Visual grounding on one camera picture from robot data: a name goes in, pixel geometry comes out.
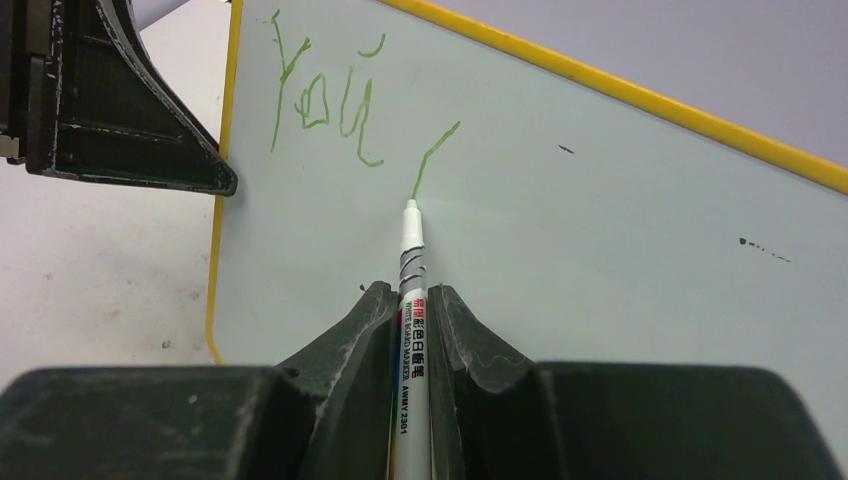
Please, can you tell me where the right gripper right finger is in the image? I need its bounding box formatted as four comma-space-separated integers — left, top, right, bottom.
427, 285, 841, 479

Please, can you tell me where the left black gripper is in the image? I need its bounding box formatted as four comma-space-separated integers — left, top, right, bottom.
1, 1, 238, 196

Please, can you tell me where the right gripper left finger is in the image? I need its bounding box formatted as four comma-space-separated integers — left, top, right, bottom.
1, 281, 398, 479

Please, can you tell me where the yellow framed whiteboard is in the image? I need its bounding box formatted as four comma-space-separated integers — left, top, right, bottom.
207, 1, 847, 463

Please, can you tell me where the white green marker pen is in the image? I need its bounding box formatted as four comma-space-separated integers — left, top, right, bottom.
388, 199, 432, 480

